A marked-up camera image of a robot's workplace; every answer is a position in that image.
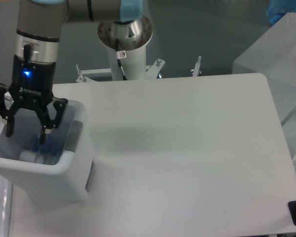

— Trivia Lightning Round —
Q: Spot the white open trash can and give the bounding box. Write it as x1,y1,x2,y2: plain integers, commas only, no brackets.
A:
0,100,96,201

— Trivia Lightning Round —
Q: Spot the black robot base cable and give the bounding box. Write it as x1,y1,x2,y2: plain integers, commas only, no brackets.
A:
114,39,128,81

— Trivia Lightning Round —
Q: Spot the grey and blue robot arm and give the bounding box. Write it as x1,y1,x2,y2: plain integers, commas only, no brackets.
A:
0,0,144,144

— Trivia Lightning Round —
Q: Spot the white tissue wrapper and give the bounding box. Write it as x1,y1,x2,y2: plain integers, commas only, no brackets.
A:
19,150,58,165

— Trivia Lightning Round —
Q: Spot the clear plastic water bottle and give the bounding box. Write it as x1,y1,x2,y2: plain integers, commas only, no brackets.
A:
29,133,62,161

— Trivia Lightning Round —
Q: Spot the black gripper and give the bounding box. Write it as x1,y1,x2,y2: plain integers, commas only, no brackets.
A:
0,55,68,145

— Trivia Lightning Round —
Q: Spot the white table clamp bracket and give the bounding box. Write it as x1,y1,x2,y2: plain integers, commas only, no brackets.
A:
76,55,202,83

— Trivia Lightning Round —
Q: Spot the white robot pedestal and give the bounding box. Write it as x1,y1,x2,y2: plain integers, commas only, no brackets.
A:
98,15,153,81

